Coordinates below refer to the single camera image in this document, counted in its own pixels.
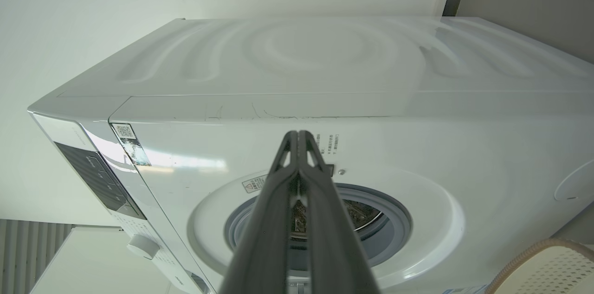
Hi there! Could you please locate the white warning label sticker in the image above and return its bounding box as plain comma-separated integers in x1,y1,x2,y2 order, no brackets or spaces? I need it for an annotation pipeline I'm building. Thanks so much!
242,175,268,194

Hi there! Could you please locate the beige perforated laundry basket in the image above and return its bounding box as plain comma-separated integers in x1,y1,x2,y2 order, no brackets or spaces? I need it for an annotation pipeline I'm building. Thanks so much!
484,238,594,294

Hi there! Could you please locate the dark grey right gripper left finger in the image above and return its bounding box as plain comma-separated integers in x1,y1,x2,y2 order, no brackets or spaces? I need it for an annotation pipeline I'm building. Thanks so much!
218,130,299,294

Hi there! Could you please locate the QR code sticker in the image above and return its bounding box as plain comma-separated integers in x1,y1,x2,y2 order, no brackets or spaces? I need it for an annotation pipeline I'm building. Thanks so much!
111,123,152,166

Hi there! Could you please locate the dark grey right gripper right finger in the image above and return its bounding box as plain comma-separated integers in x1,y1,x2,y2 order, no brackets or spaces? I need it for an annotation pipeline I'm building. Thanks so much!
299,130,381,294

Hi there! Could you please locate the grey rubber door gasket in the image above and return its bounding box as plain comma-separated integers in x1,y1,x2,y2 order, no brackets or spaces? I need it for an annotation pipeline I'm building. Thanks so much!
224,183,413,272

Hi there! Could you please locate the grey ribbed wall panel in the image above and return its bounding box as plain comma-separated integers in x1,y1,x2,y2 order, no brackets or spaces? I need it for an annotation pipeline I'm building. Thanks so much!
0,219,75,294

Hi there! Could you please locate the dark washing machine control panel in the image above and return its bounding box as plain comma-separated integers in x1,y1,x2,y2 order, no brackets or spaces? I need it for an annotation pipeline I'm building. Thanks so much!
54,142,147,219

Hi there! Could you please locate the stainless steel washing machine drum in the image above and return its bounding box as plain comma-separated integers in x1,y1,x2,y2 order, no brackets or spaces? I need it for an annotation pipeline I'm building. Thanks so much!
291,198,384,240

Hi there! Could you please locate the white round filter access cover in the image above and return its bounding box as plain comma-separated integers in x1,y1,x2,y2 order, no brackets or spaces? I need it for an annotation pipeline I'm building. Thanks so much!
554,160,594,202

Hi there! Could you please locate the white front-load washing machine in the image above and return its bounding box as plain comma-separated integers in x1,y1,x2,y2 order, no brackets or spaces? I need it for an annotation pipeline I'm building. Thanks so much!
27,17,594,294

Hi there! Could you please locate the white washing machine dial knob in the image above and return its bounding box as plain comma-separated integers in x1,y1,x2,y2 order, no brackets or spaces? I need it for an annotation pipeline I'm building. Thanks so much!
127,235,161,260

